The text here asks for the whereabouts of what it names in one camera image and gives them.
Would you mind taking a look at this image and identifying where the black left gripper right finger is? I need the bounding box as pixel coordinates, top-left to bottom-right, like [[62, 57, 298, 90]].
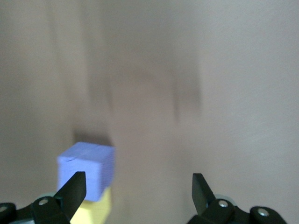
[[188, 173, 287, 224]]

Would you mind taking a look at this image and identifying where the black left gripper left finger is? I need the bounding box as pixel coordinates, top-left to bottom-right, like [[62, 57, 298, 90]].
[[0, 172, 87, 224]]

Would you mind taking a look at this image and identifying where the yellow foam cube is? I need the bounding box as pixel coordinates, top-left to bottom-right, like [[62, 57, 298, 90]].
[[70, 186, 113, 224]]

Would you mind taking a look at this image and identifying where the purple foam cube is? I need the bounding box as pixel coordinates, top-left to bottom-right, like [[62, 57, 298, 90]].
[[57, 141, 115, 203]]

